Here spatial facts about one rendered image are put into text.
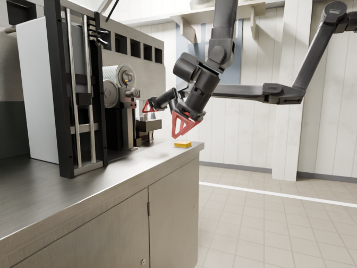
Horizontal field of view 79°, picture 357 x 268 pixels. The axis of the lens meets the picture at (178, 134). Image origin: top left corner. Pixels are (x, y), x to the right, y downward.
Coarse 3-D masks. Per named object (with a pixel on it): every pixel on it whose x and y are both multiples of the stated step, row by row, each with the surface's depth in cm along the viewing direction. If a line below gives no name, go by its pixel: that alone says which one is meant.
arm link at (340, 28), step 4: (344, 16) 84; (320, 20) 88; (344, 20) 83; (348, 20) 83; (336, 24) 85; (340, 24) 84; (344, 24) 83; (336, 28) 86; (340, 28) 85; (344, 28) 85; (336, 32) 88; (340, 32) 87
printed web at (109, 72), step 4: (104, 68) 107; (108, 68) 105; (112, 68) 104; (116, 68) 102; (104, 72) 105; (108, 72) 103; (112, 72) 102; (104, 76) 104; (108, 76) 103; (112, 76) 102; (112, 80) 102; (116, 84) 102; (68, 100) 102
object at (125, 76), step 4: (124, 72) 102; (128, 72) 104; (132, 72) 106; (124, 76) 102; (128, 76) 104; (132, 76) 106; (124, 80) 102; (132, 80) 107; (124, 84) 104; (128, 84) 104; (132, 84) 107
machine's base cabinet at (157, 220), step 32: (192, 160) 119; (128, 192) 74; (160, 192) 92; (192, 192) 123; (96, 224) 62; (128, 224) 75; (160, 224) 94; (192, 224) 126; (32, 256) 47; (64, 256) 54; (96, 256) 63; (128, 256) 76; (160, 256) 96; (192, 256) 130
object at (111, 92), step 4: (104, 80) 94; (108, 80) 96; (104, 84) 95; (108, 84) 97; (112, 84) 99; (104, 88) 95; (108, 88) 96; (112, 88) 99; (116, 88) 100; (104, 92) 95; (108, 92) 97; (112, 92) 98; (116, 92) 101; (104, 96) 95; (108, 96) 97; (112, 96) 99; (116, 96) 101; (104, 100) 95; (108, 100) 97; (112, 100) 99; (116, 100) 101; (108, 104) 98; (112, 104) 99
